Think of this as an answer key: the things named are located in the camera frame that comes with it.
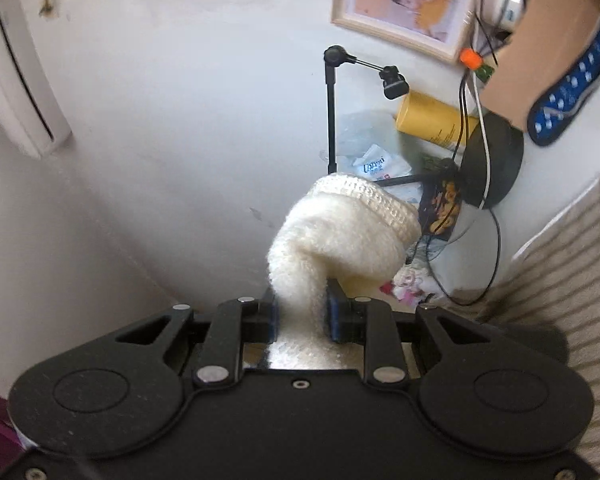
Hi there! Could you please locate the wooden framed photo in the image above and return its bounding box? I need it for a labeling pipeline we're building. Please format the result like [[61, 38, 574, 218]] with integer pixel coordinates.
[[330, 0, 483, 63]]

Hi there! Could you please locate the clear plastic bag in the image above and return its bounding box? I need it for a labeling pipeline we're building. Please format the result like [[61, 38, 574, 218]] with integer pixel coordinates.
[[336, 110, 421, 201]]

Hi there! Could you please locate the pink floral packet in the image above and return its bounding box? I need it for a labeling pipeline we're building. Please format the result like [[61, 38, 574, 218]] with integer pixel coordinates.
[[380, 260, 448, 306]]

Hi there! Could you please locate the black round base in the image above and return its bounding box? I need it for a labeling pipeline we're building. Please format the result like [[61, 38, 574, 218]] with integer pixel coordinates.
[[459, 111, 525, 209]]

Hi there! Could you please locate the black webcam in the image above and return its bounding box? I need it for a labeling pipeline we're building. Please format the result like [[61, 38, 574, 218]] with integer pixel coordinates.
[[378, 65, 411, 100]]

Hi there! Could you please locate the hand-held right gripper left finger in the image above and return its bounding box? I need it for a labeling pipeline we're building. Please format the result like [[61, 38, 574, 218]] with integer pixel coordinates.
[[115, 287, 281, 389]]

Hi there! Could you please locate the white tissue packet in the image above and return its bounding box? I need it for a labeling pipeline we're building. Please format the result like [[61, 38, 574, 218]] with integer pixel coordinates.
[[352, 144, 411, 183]]

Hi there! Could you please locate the dark snack packet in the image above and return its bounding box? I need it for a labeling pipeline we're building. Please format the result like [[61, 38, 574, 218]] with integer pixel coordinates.
[[417, 182, 463, 243]]

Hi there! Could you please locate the white cable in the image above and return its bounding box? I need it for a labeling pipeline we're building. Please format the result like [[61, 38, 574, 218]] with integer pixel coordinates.
[[467, 72, 493, 211]]

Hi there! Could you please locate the black articulated stand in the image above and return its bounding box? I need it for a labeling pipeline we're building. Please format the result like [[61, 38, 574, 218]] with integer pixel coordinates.
[[322, 45, 461, 188]]

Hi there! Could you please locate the striped blanket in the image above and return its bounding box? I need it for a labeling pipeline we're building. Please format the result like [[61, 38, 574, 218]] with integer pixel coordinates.
[[472, 160, 600, 471]]

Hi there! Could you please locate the cardboard box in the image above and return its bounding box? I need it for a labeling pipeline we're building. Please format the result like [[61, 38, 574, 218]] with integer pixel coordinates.
[[480, 0, 600, 131]]

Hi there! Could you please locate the black cable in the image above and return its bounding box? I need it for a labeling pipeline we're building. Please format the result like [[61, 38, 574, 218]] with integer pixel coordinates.
[[420, 75, 503, 307]]

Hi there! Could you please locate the white fluffy cloth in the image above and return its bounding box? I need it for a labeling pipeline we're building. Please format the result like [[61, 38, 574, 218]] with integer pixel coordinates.
[[266, 172, 423, 371]]

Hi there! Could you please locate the yellow cylindrical container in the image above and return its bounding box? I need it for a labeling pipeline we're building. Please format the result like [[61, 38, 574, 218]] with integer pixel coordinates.
[[395, 90, 481, 153]]

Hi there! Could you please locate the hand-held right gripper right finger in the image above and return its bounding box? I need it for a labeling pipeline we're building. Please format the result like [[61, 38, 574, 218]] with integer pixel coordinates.
[[326, 278, 487, 389]]

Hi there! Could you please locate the white air conditioner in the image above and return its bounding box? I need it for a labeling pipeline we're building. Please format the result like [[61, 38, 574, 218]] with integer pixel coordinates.
[[0, 0, 73, 161]]

